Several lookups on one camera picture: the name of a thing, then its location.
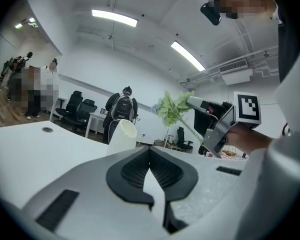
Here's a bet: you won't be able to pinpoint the black cable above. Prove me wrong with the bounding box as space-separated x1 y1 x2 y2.
280 122 294 138

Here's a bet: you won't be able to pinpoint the black backpack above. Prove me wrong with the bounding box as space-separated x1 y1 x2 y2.
113 93 138 125

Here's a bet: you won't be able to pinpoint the person's right hand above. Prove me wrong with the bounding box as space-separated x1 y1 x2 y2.
226 123 260 155

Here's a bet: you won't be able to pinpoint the small ceiling light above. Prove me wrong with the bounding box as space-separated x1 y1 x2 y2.
14 17 40 30

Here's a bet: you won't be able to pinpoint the low wooden shelf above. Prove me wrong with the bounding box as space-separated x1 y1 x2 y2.
153 138 179 150

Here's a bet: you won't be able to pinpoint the white vase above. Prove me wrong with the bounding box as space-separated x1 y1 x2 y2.
106 118 138 156

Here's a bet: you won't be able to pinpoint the small white desk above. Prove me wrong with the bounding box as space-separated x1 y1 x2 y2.
84 112 109 138

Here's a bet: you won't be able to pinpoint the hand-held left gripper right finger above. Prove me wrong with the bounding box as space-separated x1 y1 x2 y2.
149 145 250 236

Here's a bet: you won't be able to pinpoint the black head-worn camera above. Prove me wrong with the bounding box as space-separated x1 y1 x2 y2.
199 2 222 26

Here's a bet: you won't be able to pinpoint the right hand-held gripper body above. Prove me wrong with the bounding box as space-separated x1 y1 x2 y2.
204 91 263 159

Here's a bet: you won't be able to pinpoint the white air conditioner unit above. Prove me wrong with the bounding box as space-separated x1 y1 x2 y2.
218 58 254 86

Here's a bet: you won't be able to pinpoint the black office chair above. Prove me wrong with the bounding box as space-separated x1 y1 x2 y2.
61 98 98 135
55 90 84 122
176 126 194 152

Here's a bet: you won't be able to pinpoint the green leafy artificial flowers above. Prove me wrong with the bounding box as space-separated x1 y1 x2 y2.
151 90 205 145

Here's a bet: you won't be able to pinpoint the long ceiling light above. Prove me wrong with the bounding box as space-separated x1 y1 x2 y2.
91 8 139 28
170 40 206 72

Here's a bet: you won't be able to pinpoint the yellow basket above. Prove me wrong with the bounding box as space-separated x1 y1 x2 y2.
221 146 239 157

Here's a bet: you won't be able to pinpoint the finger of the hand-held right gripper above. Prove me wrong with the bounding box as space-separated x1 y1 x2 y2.
193 108 218 138
186 95 216 115

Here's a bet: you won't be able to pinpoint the person's right forearm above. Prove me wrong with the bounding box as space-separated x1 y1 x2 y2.
236 131 300 240

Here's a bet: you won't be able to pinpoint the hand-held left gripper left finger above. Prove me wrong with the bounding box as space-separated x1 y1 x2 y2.
21 145 166 239

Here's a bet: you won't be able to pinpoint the person's torso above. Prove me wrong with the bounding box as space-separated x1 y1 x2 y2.
264 0 300 140

